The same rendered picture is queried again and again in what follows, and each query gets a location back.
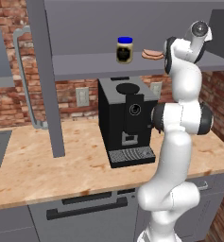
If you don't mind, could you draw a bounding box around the black dishwasher handle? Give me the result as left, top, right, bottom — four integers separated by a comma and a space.
45, 197, 129, 221

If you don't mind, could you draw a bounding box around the grey base cabinet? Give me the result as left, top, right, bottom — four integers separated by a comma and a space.
0, 205, 40, 242
134, 171, 224, 242

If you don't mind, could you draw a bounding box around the grey drawer handle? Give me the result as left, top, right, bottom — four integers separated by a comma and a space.
196, 181, 210, 191

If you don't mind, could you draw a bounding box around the pink sliced meat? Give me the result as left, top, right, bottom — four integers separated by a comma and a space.
141, 48, 165, 61

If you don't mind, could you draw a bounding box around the grey cabinet door handle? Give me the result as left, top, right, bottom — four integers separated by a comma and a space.
11, 25, 49, 130

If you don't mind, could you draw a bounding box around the white wall outlet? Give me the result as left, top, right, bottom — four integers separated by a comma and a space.
75, 86, 90, 108
149, 81, 164, 100

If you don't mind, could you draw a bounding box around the black coffee machine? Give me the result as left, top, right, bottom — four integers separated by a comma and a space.
97, 76, 159, 169

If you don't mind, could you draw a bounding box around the grey cabinet door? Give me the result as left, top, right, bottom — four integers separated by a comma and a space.
25, 0, 66, 159
205, 9, 224, 63

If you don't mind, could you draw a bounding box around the grey open cabinet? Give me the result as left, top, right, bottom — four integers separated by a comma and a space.
43, 0, 224, 82

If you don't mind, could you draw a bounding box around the grey dishwasher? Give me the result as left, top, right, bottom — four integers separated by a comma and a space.
27, 188, 140, 242

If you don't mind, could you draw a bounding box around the mayonnaise jar with blue lid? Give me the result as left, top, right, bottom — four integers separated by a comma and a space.
115, 36, 134, 65

